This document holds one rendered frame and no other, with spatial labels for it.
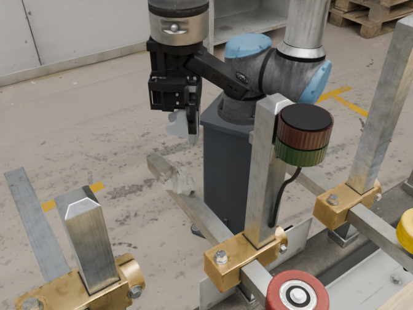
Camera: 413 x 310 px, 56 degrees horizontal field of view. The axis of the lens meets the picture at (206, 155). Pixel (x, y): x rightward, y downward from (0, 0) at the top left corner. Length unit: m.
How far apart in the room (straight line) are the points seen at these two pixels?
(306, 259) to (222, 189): 0.76
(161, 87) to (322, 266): 0.48
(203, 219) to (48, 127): 2.00
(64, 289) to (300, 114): 0.33
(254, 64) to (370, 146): 0.62
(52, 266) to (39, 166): 1.77
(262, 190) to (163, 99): 0.23
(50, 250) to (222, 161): 1.00
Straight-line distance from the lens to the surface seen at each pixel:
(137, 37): 3.36
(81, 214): 0.38
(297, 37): 1.18
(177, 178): 0.71
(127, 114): 2.56
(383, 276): 0.97
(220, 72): 0.63
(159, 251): 1.72
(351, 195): 0.77
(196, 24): 0.58
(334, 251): 0.87
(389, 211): 0.99
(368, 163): 0.73
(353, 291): 0.92
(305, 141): 0.42
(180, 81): 0.63
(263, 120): 0.47
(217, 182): 1.53
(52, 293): 0.49
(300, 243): 0.82
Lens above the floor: 1.36
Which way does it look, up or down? 39 degrees down
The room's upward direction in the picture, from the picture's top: straight up
